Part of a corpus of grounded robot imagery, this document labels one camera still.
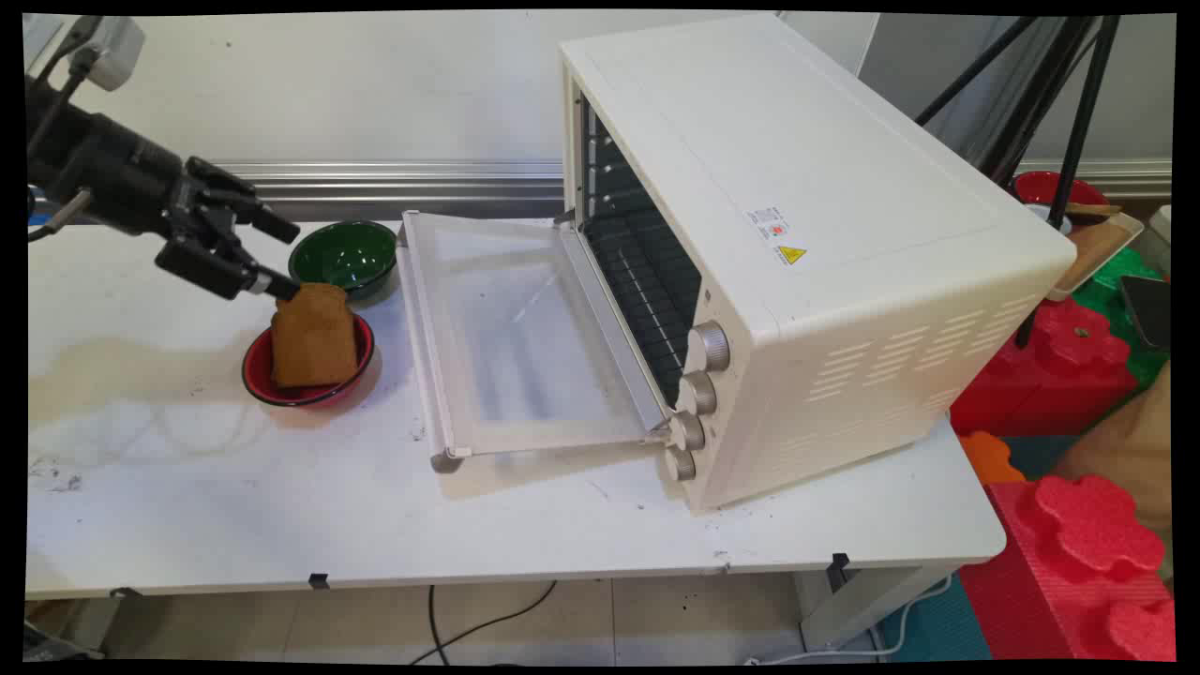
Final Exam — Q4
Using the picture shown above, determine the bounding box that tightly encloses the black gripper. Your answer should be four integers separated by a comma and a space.
26, 75, 302, 303

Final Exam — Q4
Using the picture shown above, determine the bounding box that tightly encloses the green foam block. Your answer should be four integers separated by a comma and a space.
1072, 247, 1173, 428

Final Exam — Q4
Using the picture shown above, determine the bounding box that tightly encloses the tan bare person limb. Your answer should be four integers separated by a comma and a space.
1052, 361, 1173, 540

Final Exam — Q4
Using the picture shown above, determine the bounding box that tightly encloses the teal foam mat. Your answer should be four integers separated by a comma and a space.
879, 434, 1079, 663

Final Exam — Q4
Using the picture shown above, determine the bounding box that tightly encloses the wooden tray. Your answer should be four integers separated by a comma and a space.
1044, 210, 1146, 303

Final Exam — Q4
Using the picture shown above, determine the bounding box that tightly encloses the large red foam block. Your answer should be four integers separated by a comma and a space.
958, 473, 1178, 663

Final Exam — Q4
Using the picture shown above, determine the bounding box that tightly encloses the white floor cable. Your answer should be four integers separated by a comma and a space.
745, 574, 954, 667

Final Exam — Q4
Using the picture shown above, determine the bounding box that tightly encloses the glass oven door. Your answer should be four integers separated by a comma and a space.
395, 210, 678, 473

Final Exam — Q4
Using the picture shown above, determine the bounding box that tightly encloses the white table leg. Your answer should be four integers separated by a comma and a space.
795, 562, 950, 653

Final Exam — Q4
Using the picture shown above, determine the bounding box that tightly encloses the green bowl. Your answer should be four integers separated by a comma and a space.
288, 220, 398, 303

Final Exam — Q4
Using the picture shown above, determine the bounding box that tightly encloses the red bowl on tray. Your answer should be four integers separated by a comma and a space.
1012, 170, 1112, 224

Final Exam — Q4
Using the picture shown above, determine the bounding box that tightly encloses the black floor cable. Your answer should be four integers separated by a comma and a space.
409, 579, 559, 667

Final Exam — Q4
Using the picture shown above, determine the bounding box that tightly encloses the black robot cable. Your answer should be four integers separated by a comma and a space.
26, 45, 100, 160
26, 187, 95, 245

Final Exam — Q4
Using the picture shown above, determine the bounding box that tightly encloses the black oven rack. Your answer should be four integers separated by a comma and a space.
583, 208, 703, 406

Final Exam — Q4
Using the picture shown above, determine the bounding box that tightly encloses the red bowl with black rim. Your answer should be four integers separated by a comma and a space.
241, 312, 376, 410

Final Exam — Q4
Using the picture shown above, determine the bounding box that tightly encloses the white label sticker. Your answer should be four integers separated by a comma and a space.
745, 207, 791, 244

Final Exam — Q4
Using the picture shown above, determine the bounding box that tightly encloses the black tripod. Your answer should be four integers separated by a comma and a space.
914, 14, 1122, 350

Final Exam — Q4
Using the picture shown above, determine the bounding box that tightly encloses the aluminium rail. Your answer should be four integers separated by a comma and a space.
208, 157, 1173, 223

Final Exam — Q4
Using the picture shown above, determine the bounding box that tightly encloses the brown bread slice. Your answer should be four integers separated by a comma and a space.
270, 282, 360, 390

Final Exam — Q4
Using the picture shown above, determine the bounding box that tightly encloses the cream toaster oven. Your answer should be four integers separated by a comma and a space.
559, 11, 1078, 516

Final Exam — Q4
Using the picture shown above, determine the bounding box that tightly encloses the large silver oven knob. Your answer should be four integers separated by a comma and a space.
689, 321, 732, 373

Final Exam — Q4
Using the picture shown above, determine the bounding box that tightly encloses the black tablet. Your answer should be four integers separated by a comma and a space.
1119, 274, 1173, 353

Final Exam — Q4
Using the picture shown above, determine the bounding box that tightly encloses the orange foam block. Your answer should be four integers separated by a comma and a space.
957, 429, 1028, 486

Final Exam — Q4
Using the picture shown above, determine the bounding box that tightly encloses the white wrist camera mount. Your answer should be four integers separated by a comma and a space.
81, 16, 147, 93

